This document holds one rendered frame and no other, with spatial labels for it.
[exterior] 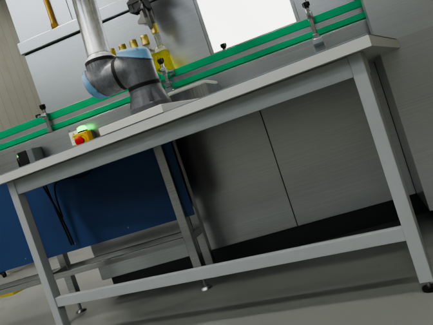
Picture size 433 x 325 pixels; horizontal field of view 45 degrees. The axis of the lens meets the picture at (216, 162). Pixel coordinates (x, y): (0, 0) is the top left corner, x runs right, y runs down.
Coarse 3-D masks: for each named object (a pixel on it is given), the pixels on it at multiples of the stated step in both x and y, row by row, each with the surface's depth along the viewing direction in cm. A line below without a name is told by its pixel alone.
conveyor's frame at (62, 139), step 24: (360, 24) 212; (288, 48) 220; (312, 48) 218; (240, 72) 226; (264, 72) 224; (96, 120) 234; (24, 144) 244; (48, 144) 241; (72, 144) 238; (0, 168) 248
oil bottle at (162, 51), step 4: (160, 44) 238; (156, 48) 237; (160, 48) 237; (164, 48) 236; (168, 48) 241; (156, 52) 237; (160, 52) 237; (164, 52) 236; (168, 52) 239; (156, 56) 238; (160, 56) 237; (164, 56) 237; (168, 56) 237; (164, 60) 237; (168, 60) 236; (172, 60) 241; (164, 64) 237; (168, 64) 237; (172, 64) 238; (168, 68) 237; (172, 68) 237
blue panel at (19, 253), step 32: (128, 160) 235; (0, 192) 252; (32, 192) 248; (64, 192) 244; (96, 192) 240; (128, 192) 237; (160, 192) 233; (0, 224) 254; (96, 224) 242; (128, 224) 238; (0, 256) 256
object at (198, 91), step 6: (204, 84) 202; (210, 84) 208; (216, 84) 219; (186, 90) 204; (192, 90) 204; (198, 90) 203; (204, 90) 202; (210, 90) 206; (216, 90) 216; (174, 96) 206; (180, 96) 205; (186, 96) 204; (192, 96) 204; (198, 96) 203
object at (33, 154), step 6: (24, 150) 235; (30, 150) 234; (36, 150) 237; (42, 150) 242; (18, 156) 236; (24, 156) 235; (30, 156) 235; (36, 156) 236; (42, 156) 240; (24, 162) 236; (30, 162) 235
